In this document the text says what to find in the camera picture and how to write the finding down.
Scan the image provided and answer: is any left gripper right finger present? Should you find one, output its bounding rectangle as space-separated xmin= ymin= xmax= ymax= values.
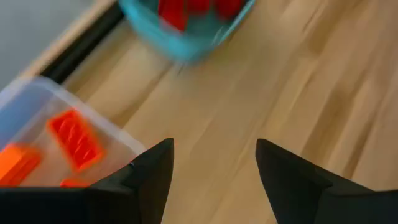
xmin=254 ymin=138 xmax=398 ymax=224

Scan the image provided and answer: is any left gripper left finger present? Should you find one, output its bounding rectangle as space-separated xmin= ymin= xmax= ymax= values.
xmin=0 ymin=138 xmax=175 ymax=224

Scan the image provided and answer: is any orange long block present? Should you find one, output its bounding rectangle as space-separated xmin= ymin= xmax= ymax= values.
xmin=0 ymin=142 xmax=43 ymax=187
xmin=45 ymin=108 xmax=106 ymax=173
xmin=58 ymin=177 xmax=91 ymax=189

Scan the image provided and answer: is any red long block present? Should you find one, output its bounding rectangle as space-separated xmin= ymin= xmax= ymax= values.
xmin=213 ymin=0 xmax=247 ymax=20
xmin=157 ymin=0 xmax=190 ymax=32

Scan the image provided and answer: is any small red block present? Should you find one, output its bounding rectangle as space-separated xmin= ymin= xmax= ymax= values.
xmin=186 ymin=0 xmax=213 ymax=16

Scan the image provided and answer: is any clear plastic bin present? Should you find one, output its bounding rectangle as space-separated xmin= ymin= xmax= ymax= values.
xmin=0 ymin=75 xmax=147 ymax=189

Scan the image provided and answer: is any teal plastic bin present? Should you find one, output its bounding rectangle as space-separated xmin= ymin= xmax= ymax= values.
xmin=118 ymin=0 xmax=256 ymax=63

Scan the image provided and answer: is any black aluminium table frame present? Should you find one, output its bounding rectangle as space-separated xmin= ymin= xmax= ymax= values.
xmin=39 ymin=1 xmax=125 ymax=84

